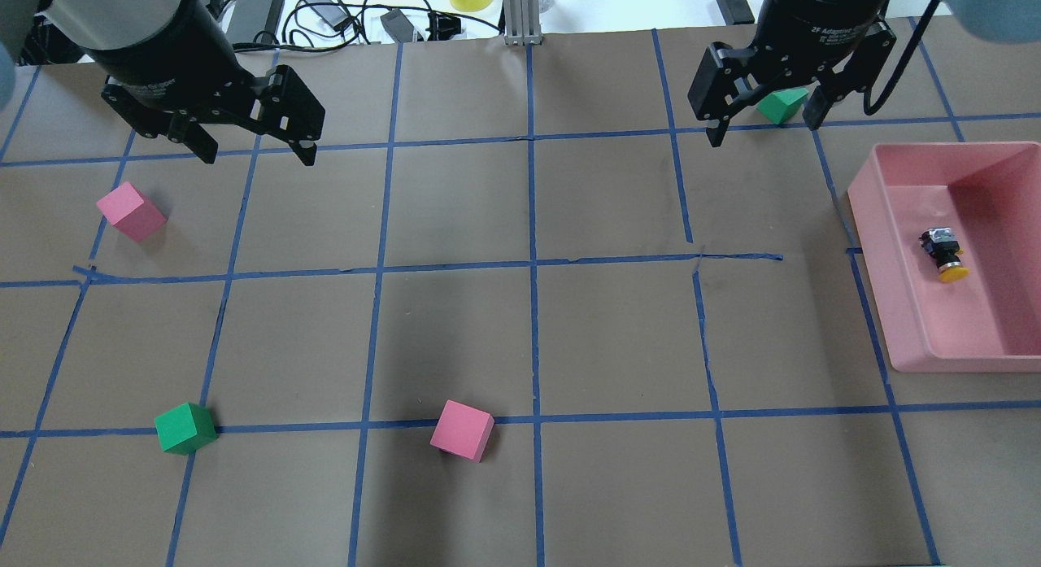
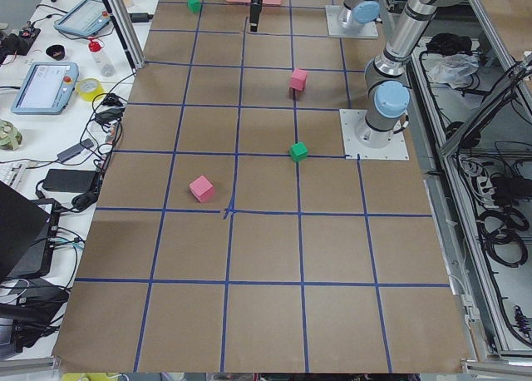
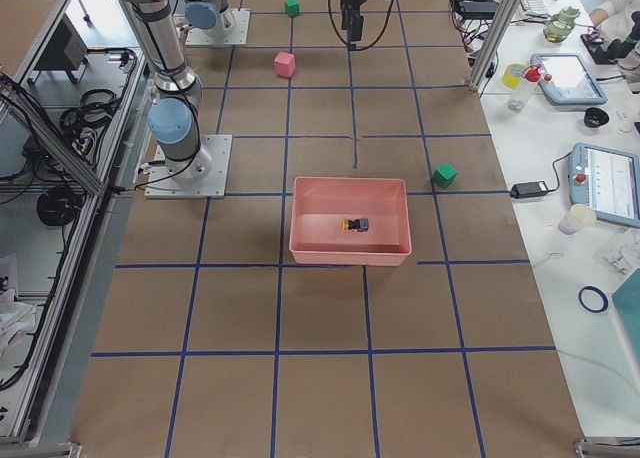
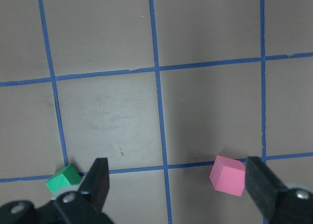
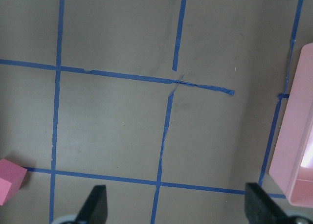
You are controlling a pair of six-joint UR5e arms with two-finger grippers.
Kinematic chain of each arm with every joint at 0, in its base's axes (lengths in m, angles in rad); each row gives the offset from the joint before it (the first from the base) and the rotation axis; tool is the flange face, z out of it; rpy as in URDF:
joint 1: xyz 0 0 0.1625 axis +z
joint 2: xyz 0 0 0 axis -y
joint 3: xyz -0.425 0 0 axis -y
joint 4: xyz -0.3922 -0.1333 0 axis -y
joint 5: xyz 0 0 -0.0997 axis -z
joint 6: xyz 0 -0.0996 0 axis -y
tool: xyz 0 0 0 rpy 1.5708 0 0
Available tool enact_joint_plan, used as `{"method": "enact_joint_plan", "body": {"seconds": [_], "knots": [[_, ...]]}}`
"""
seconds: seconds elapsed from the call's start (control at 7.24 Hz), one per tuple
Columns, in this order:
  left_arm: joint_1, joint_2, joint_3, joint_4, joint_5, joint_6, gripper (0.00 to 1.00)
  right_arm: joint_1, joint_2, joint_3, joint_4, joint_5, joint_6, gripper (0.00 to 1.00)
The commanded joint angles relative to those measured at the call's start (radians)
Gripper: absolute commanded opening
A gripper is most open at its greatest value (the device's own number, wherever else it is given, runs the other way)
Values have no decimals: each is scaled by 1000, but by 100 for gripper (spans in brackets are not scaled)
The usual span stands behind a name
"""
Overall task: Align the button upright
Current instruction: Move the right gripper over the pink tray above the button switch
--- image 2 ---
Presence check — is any near teach pendant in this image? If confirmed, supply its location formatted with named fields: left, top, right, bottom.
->
left=11, top=62, right=79, bottom=115

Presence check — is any crumpled white cloth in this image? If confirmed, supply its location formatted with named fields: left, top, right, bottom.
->
left=427, top=53, right=480, bottom=88

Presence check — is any green cube by base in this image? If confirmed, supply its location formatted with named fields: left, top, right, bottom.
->
left=289, top=141, right=308, bottom=163

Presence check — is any far teach pendant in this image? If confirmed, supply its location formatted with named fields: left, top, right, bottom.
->
left=54, top=0, right=110, bottom=37

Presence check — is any pink cube near centre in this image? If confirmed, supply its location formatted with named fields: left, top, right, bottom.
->
left=289, top=68, right=308, bottom=92

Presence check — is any black power adapter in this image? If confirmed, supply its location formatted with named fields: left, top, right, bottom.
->
left=42, top=169, right=97, bottom=193

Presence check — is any small black bowl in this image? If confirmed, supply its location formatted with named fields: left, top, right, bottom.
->
left=46, top=44, right=66, bottom=61

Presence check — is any pink cube near edge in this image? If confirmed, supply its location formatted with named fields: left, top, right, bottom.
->
left=189, top=175, right=215, bottom=203

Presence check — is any teach pendant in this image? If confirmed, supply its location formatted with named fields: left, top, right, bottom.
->
left=11, top=62, right=79, bottom=115
left=54, top=0, right=110, bottom=37

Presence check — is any clear squeeze bottle red cap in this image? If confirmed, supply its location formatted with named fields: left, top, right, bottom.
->
left=88, top=38, right=116, bottom=77

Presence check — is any yellow tape roll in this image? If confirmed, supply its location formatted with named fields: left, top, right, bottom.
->
left=76, top=78, right=105, bottom=101

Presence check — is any green cube near bin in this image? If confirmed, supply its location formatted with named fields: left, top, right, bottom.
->
left=187, top=0, right=202, bottom=13

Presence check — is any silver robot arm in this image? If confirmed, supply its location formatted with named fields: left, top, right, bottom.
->
left=355, top=0, right=464, bottom=148
left=249, top=0, right=380, bottom=32

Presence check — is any black laptop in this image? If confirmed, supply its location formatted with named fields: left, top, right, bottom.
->
left=1, top=182, right=49, bottom=281

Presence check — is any aluminium frame post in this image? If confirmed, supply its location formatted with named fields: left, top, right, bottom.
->
left=102, top=0, right=145, bottom=72

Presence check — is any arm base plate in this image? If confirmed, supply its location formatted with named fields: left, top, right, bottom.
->
left=339, top=109, right=409, bottom=161
left=325, top=2, right=379, bottom=39

